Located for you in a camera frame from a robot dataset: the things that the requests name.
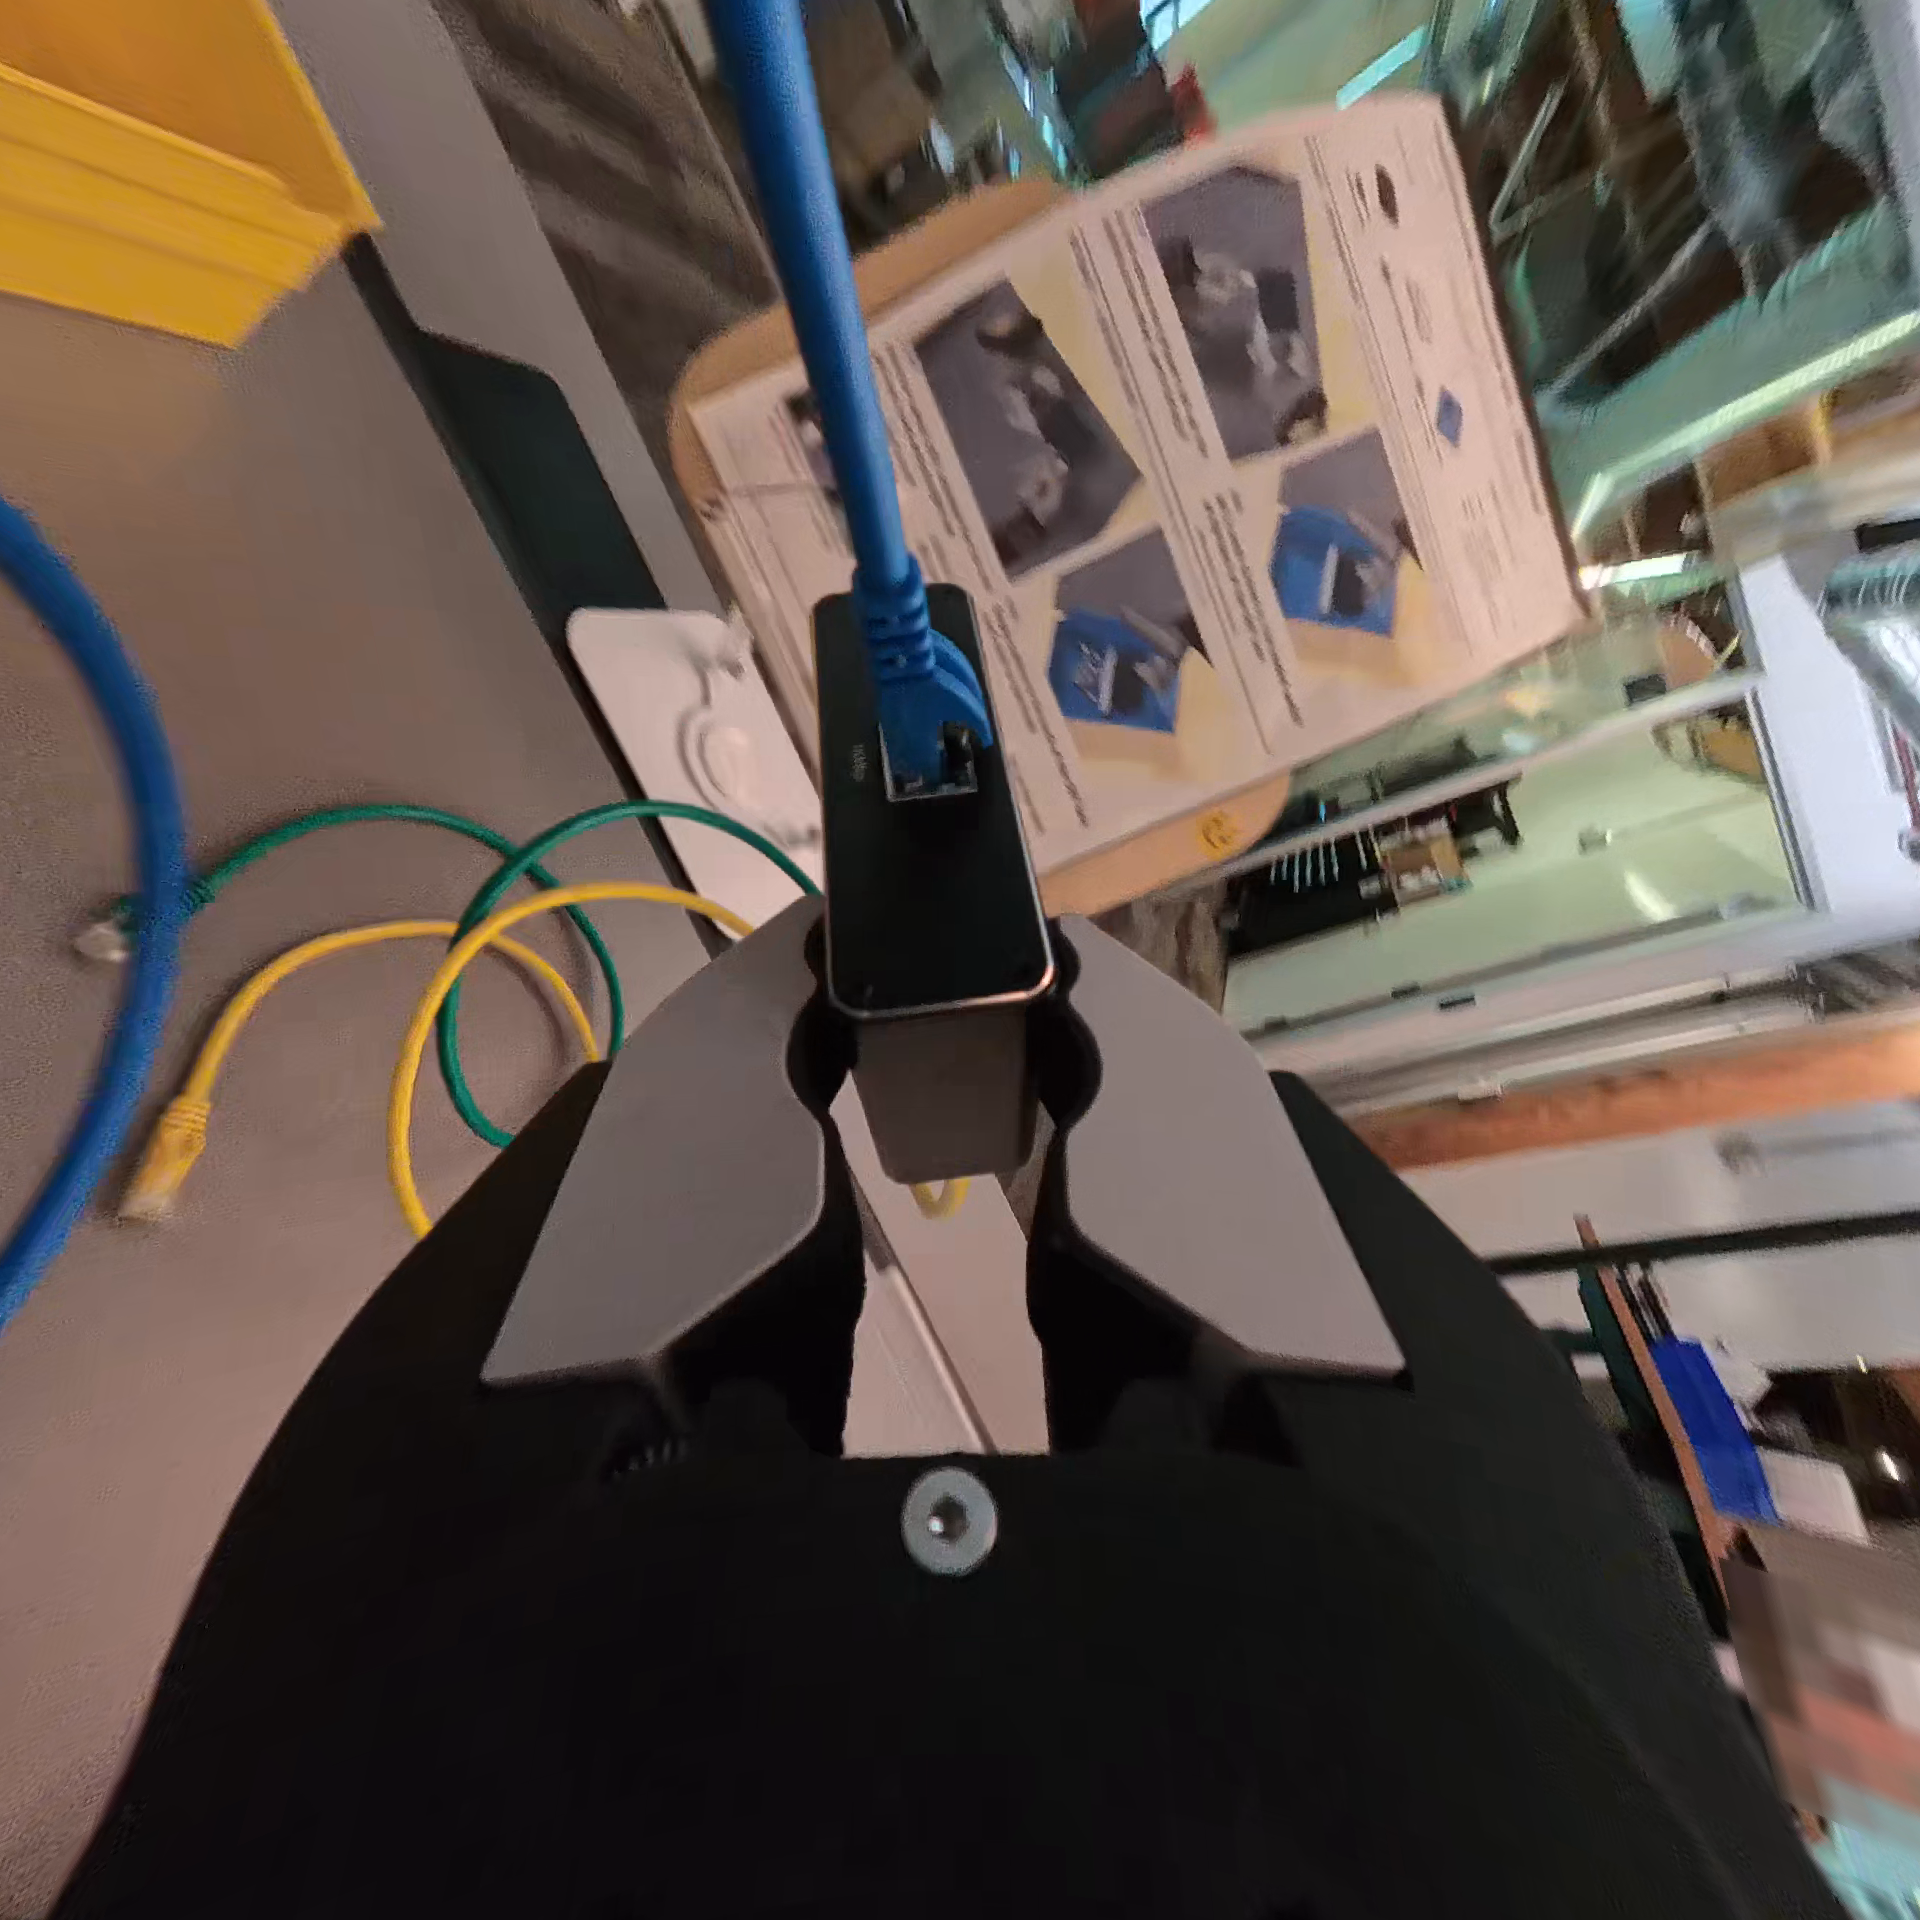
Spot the blue ethernet cable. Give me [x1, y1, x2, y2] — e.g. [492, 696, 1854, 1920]
[0, 0, 997, 1336]

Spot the black network switch box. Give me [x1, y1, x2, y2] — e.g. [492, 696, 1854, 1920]
[808, 584, 1061, 1188]

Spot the instruction sheet on board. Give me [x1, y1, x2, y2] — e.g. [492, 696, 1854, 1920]
[666, 88, 1595, 918]

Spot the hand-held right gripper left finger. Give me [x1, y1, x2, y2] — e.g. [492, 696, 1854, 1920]
[478, 897, 867, 1392]

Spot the yellow plastic bin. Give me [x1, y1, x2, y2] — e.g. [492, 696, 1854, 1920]
[0, 0, 387, 354]

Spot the green ethernet cable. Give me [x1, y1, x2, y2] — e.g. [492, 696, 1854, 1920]
[74, 801, 826, 1155]

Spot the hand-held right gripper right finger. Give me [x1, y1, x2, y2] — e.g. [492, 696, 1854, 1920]
[1026, 916, 1407, 1386]

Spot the yellow ethernet cable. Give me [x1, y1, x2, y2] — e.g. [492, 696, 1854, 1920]
[118, 883, 975, 1243]

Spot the white board stand base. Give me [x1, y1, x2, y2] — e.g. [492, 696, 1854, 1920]
[565, 607, 832, 945]

